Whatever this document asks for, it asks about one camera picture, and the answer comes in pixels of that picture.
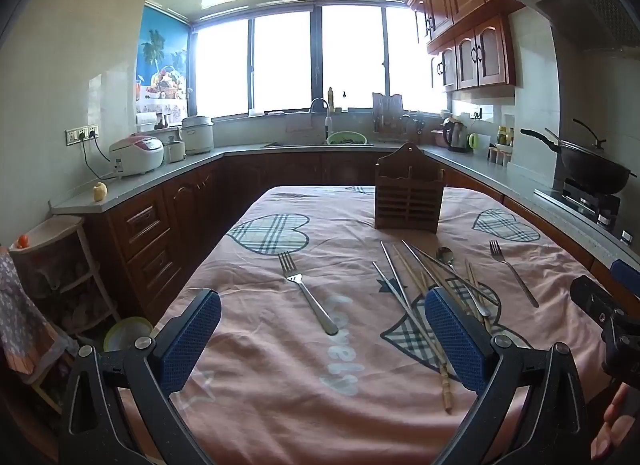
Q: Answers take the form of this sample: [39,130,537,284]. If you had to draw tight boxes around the chrome kitchen faucet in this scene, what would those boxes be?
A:
[309,98,333,146]

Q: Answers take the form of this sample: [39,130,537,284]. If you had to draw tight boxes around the beige corner shelf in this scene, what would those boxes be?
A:
[9,215,121,346]

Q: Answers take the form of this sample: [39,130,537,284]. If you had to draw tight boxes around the green plastic tub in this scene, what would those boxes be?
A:
[102,316,153,353]

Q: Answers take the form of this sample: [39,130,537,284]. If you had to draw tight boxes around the floral patterned cloth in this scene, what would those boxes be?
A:
[0,245,81,386]

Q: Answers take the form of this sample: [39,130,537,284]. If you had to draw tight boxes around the white pink rice cooker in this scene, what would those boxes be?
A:
[108,134,166,178]

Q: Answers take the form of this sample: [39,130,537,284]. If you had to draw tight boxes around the tropical fruit wall poster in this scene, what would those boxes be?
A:
[136,1,190,116]

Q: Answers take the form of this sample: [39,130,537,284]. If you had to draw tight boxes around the green colander with vegetables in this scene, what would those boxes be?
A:
[326,130,368,147]

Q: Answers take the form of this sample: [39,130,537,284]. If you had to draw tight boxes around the large kitchen window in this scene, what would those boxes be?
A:
[187,2,451,118]

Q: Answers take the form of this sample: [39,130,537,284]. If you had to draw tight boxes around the small white electric pot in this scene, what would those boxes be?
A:
[162,128,187,165]

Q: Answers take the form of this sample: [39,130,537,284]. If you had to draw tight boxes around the wooden utensil holder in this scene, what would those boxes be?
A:
[374,142,446,234]

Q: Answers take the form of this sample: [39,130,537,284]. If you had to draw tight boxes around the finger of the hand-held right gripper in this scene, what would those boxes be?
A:
[570,275,626,341]
[610,259,640,296]

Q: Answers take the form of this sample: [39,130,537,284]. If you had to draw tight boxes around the wall socket with plugs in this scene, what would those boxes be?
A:
[65,126,102,146]

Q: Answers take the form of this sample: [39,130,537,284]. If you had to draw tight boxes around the wooden upper cabinets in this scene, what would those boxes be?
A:
[406,0,576,93]

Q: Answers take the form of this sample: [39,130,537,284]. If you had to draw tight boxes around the metal fork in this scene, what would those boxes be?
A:
[277,251,340,337]
[489,239,540,308]

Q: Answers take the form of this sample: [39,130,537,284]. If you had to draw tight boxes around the black power cable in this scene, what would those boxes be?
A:
[80,138,123,181]

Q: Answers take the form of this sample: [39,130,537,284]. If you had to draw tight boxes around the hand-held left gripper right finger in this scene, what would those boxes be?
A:
[424,286,591,465]

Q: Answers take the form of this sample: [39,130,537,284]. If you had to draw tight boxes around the grey kitchen countertop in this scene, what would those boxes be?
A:
[50,142,640,271]

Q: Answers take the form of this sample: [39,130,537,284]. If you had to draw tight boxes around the metal spoon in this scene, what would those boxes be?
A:
[436,246,493,318]

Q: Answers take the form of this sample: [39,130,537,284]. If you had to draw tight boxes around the wooden lower cabinets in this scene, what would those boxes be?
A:
[82,150,640,326]

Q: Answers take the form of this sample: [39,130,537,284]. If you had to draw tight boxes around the black gas stove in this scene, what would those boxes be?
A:
[534,178,623,233]

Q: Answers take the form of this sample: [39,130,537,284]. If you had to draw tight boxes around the wooden cutting board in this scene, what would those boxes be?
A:
[371,92,404,118]

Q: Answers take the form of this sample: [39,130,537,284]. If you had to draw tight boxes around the person's right hand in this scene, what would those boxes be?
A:
[592,384,640,461]

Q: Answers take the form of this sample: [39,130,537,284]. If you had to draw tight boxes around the large white cooker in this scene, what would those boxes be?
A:
[180,115,216,156]

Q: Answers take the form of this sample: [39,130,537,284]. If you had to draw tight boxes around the steel range hood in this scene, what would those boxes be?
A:
[507,0,640,51]

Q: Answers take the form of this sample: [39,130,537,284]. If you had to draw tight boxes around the pink heart print tablecloth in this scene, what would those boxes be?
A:
[120,185,616,465]

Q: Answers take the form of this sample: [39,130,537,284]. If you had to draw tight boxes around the metal dish rack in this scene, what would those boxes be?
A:
[371,110,426,143]

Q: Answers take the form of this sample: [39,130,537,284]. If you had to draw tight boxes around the steel electric kettle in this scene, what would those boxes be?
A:
[441,116,470,153]

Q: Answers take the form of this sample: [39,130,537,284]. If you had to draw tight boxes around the metal chopstick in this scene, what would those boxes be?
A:
[371,261,428,333]
[380,241,413,308]
[402,239,497,302]

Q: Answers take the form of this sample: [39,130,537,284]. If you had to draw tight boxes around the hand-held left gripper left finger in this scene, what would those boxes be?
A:
[59,288,223,465]

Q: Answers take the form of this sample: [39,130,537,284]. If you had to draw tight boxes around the wooden cabinets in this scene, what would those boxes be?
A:
[406,0,576,93]
[82,150,640,326]

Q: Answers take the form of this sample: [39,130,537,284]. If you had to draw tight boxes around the black wok with lid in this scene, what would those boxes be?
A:
[520,118,632,196]

